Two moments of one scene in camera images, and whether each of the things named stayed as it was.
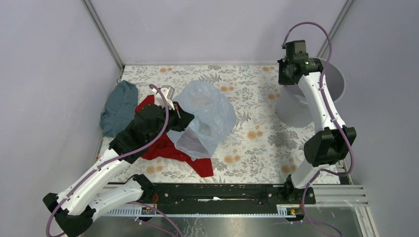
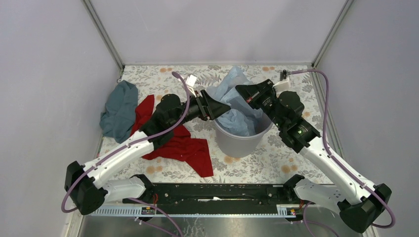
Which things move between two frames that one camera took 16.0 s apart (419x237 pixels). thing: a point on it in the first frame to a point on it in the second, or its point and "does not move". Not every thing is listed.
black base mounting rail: [228, 194] does not move
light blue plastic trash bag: [214, 118] to [242, 118]
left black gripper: [184, 118] to [211, 108]
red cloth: [168, 149] does not move
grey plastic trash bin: [292, 105] to [237, 145]
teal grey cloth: [120, 109] does not move
